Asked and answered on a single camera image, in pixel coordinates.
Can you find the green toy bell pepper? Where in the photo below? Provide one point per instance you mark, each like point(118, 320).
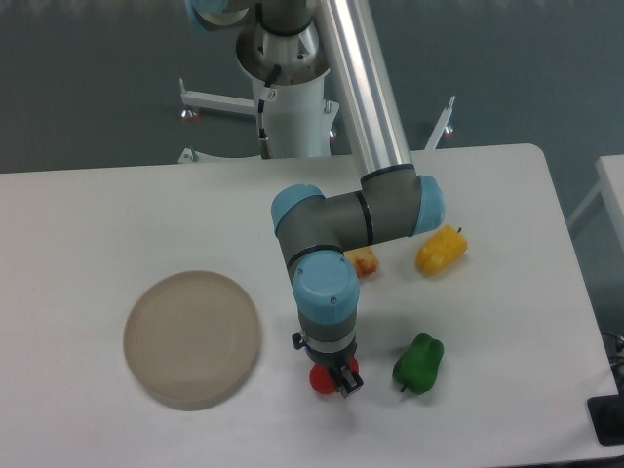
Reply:
point(417, 368)

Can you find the red toy bell pepper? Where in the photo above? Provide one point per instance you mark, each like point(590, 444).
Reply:
point(319, 380)

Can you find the yellow toy bell pepper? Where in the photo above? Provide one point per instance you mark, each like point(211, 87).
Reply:
point(442, 250)

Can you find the beige round plate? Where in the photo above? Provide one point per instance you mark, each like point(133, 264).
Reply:
point(191, 340)

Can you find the white side table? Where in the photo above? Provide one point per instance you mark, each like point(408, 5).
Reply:
point(606, 193)

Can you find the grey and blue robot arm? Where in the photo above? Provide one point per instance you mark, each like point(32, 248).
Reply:
point(314, 231)

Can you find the black device at table edge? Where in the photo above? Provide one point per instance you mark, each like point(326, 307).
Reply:
point(607, 417)

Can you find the toy toasted bread piece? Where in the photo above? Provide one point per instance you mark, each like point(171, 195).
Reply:
point(364, 261)

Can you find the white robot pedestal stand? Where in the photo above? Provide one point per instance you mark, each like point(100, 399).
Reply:
point(309, 62)

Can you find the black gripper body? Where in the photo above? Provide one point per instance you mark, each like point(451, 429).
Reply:
point(334, 355)

